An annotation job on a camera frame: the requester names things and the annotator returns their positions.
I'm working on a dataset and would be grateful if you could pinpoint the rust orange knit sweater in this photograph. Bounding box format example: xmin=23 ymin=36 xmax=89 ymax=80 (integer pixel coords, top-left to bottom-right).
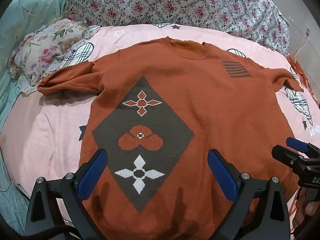
xmin=37 ymin=37 xmax=300 ymax=239

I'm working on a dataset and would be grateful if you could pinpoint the person's right hand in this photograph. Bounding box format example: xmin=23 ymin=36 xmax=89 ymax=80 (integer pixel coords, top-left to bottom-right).
xmin=292 ymin=188 xmax=319 ymax=229

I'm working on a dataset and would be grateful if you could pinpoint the small-flower patterned quilt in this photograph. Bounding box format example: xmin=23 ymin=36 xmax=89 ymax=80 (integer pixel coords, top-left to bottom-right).
xmin=64 ymin=0 xmax=290 ymax=55

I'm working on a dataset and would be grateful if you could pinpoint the large-flower patterned pillow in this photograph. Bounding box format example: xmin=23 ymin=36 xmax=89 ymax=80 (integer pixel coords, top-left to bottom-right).
xmin=6 ymin=17 xmax=100 ymax=95

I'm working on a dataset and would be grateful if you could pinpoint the teal floral blanket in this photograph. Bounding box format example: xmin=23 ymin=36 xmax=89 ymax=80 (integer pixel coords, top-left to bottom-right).
xmin=1 ymin=0 xmax=66 ymax=233

